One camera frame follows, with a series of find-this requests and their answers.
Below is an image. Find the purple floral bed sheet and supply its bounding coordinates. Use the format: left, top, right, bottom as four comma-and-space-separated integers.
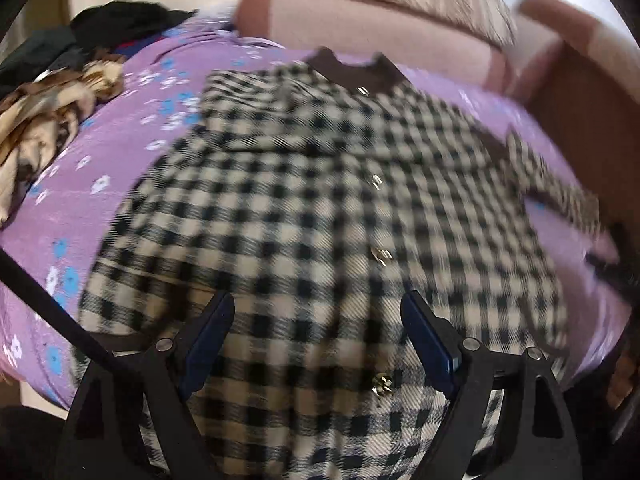
1, 18, 630, 410

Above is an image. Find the black cream checked coat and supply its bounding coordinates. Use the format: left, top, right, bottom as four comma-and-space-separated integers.
78, 52, 599, 479

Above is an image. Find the black cable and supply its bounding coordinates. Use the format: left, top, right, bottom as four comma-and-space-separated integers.
0, 248, 137, 380

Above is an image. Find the pink padded headboard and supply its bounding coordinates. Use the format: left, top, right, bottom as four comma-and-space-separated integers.
234, 0, 639, 103

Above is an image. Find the brown beige patterned garment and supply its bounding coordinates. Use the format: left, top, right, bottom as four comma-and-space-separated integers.
1, 54, 125, 223

